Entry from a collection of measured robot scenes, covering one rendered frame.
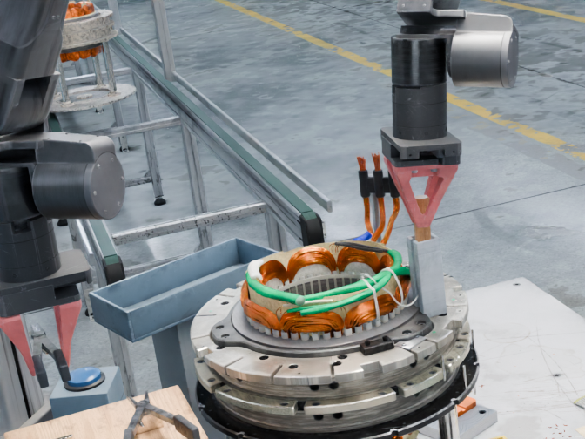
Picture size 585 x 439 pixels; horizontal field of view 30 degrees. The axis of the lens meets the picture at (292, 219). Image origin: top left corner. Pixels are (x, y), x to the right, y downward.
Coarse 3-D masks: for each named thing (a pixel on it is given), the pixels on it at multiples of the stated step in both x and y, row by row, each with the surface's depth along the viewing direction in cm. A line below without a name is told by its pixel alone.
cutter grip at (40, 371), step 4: (32, 356) 101; (36, 356) 101; (40, 356) 101; (36, 360) 100; (40, 360) 100; (36, 364) 99; (40, 364) 99; (36, 368) 98; (40, 368) 98; (44, 368) 98; (36, 372) 98; (40, 372) 97; (44, 372) 97; (40, 376) 97; (44, 376) 98; (40, 380) 98; (44, 380) 98; (40, 384) 98; (44, 384) 98; (48, 384) 98
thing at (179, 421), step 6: (174, 420) 107; (180, 420) 106; (186, 420) 106; (180, 426) 106; (186, 426) 105; (192, 426) 104; (180, 432) 106; (186, 432) 105; (192, 432) 104; (198, 432) 104; (192, 438) 104; (198, 438) 104
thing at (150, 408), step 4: (148, 404) 111; (148, 408) 110; (152, 408) 110; (156, 408) 110; (148, 412) 110; (152, 412) 109; (156, 412) 109; (160, 412) 109; (164, 412) 109; (168, 412) 109; (156, 416) 109; (160, 416) 108; (164, 416) 108; (168, 416) 108; (172, 416) 108; (164, 420) 108; (168, 420) 108; (172, 420) 107; (172, 424) 107
